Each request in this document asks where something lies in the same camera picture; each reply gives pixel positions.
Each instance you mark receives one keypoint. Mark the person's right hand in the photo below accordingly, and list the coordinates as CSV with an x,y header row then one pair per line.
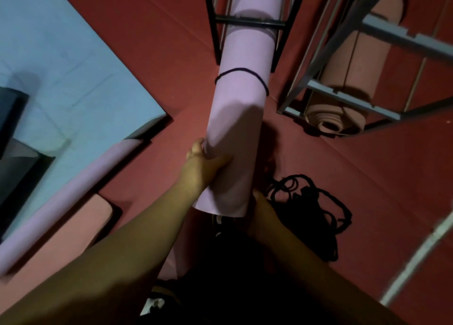
x,y
263,220

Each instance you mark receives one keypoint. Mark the person's left hand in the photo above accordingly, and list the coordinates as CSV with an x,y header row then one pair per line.
x,y
198,170

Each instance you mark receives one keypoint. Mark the person's right thumb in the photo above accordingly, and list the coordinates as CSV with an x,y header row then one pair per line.
x,y
257,198

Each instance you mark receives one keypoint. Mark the person's left thumb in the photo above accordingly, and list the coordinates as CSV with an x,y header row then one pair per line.
x,y
221,161

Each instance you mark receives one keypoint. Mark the person's right forearm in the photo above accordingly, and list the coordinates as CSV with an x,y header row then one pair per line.
x,y
318,282

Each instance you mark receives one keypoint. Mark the person's left forearm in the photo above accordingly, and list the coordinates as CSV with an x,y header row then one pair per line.
x,y
106,261

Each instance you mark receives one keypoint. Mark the pile of black elastic bands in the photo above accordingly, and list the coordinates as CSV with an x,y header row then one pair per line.
x,y
311,211

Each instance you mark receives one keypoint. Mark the person's black trousers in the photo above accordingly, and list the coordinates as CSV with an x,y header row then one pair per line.
x,y
230,282

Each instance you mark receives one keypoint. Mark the black elastic band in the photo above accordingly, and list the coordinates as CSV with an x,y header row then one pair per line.
x,y
244,70

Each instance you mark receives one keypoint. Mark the black metal rack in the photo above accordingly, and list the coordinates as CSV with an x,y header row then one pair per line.
x,y
216,34

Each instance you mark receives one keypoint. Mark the grey metal rack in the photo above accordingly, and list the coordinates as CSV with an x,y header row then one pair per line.
x,y
336,38

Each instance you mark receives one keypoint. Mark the white metal pole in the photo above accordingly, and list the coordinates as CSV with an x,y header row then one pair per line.
x,y
417,257

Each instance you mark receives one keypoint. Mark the rolled pink yoga mat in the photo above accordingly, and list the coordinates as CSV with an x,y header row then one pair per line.
x,y
364,62

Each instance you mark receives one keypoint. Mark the flat blue mat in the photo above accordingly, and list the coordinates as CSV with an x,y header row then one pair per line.
x,y
70,73

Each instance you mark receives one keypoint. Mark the flat pink mat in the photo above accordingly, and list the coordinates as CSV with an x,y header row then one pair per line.
x,y
60,243

